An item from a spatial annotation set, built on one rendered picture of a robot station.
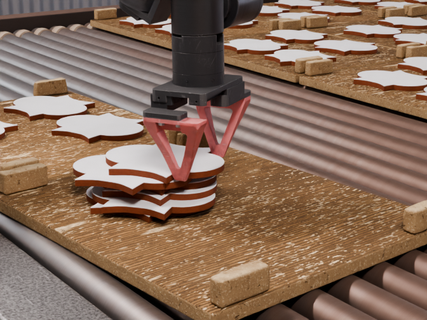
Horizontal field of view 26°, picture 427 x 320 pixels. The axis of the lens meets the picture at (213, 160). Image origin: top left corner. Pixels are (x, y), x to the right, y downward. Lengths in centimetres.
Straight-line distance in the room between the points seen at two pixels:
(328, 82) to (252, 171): 55
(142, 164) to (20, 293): 23
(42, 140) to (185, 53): 40
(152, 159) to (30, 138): 33
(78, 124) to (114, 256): 48
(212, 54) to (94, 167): 20
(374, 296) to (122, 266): 24
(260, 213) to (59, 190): 25
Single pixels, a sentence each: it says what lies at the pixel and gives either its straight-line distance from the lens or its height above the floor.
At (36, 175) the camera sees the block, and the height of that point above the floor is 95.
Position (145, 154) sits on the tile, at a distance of 108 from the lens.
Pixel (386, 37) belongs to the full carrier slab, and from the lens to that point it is 219.
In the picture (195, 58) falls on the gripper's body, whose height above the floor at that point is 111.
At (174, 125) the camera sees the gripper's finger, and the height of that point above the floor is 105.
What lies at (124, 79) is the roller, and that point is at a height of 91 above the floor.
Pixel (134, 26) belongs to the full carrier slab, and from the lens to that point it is 230.
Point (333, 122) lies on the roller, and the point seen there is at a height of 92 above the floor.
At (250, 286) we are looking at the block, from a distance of 83.
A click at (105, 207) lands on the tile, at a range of 102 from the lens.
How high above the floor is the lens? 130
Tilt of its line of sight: 17 degrees down
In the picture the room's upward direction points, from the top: straight up
